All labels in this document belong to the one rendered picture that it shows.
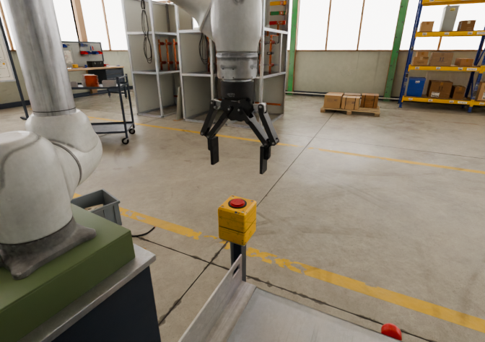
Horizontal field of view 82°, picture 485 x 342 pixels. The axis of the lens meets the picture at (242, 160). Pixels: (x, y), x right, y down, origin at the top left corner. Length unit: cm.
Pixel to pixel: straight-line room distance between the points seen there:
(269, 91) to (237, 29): 550
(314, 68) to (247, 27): 833
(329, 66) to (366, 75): 105
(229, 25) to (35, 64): 50
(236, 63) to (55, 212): 52
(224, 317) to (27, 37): 76
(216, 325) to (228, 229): 28
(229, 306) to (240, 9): 55
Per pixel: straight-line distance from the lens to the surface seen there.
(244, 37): 60
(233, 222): 74
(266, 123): 63
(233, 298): 58
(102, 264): 80
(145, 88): 661
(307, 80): 897
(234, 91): 62
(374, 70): 873
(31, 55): 88
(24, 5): 88
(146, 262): 84
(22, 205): 74
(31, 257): 79
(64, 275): 76
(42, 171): 73
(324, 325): 57
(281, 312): 57
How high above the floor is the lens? 128
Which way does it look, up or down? 21 degrees down
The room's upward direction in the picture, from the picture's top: straight up
